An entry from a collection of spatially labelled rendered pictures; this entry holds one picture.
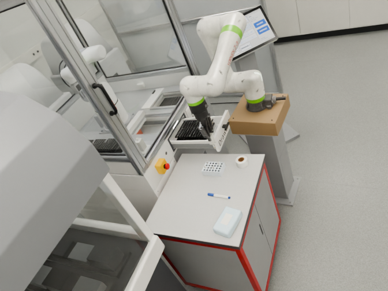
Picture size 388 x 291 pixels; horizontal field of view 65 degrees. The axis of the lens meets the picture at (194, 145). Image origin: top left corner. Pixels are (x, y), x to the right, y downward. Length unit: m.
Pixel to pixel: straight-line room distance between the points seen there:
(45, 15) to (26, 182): 0.72
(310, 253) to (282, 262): 0.20
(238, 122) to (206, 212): 0.65
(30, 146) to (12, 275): 0.38
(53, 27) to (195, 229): 1.15
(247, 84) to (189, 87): 0.56
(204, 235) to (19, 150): 0.96
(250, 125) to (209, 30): 0.63
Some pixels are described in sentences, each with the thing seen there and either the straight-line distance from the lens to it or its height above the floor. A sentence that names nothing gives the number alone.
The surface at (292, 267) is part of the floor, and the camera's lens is 2.30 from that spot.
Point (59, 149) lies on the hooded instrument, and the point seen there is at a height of 1.57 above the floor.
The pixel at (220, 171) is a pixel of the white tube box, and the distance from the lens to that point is 1.82.
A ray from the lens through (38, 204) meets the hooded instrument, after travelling 1.06.
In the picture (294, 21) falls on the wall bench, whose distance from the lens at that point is 4.72.
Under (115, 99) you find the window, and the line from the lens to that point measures 1.68.
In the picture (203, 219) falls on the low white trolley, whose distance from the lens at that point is 1.68.
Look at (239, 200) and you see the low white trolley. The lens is 1.69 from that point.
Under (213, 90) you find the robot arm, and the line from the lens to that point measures 1.44.
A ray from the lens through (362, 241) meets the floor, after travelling 2.39.
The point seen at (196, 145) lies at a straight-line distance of 1.96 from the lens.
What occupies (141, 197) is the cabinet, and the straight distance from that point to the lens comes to 2.04.
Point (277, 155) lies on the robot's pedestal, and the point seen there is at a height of 0.50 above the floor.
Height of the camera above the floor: 2.04
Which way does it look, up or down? 37 degrees down
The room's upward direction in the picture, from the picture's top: 25 degrees counter-clockwise
